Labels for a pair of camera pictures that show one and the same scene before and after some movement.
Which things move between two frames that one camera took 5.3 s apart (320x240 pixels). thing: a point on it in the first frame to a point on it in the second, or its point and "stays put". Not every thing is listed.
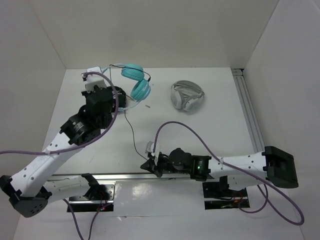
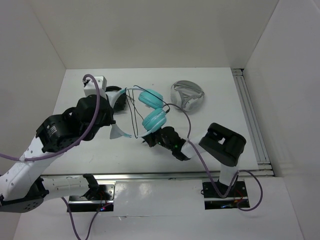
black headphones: [122, 96] stays put
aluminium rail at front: [137, 176] stays put
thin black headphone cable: [123, 110] to [135, 106]
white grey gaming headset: [187, 95] stays put
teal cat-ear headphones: [141, 90] to [153, 121]
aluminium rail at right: [249, 107] stays put
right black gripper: [150, 165] to [149, 138]
